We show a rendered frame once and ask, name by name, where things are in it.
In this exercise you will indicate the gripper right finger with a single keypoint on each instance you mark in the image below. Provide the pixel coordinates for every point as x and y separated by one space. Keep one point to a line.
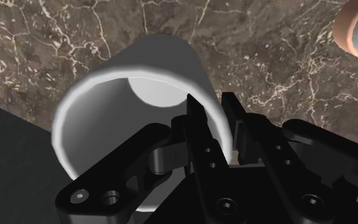
278 149

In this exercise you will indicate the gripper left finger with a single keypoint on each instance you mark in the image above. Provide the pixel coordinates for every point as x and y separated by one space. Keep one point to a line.
202 145

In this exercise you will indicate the white cylindrical cup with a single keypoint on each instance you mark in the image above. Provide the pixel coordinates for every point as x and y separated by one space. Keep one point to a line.
104 124

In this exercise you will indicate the peach cup with white inside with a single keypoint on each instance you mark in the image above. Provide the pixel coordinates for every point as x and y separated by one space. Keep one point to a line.
343 29

